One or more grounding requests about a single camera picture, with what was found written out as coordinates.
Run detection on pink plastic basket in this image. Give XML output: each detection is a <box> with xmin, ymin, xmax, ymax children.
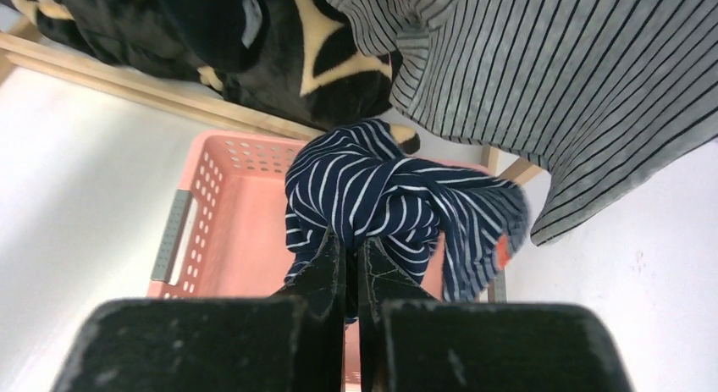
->
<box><xmin>146</xmin><ymin>130</ymin><xmax>509</xmax><ymax>392</ymax></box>

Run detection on black floral pillow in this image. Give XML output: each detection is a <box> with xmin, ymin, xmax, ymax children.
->
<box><xmin>1</xmin><ymin>0</ymin><xmax>402</xmax><ymax>131</ymax></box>

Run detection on grey striped boxer shorts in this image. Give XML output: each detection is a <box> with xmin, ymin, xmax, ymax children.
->
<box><xmin>327</xmin><ymin>0</ymin><xmax>717</xmax><ymax>246</ymax></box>

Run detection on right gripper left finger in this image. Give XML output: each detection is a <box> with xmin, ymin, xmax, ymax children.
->
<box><xmin>53</xmin><ymin>232</ymin><xmax>346</xmax><ymax>391</ymax></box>

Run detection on navy striped underwear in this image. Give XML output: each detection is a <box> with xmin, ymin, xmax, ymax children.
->
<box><xmin>284</xmin><ymin>119</ymin><xmax>529</xmax><ymax>302</ymax></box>

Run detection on wooden clothes rack frame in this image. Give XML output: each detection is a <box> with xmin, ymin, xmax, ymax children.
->
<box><xmin>0</xmin><ymin>16</ymin><xmax>545</xmax><ymax>187</ymax></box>

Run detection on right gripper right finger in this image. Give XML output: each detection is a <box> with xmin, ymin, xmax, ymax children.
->
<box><xmin>357</xmin><ymin>239</ymin><xmax>632</xmax><ymax>391</ymax></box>

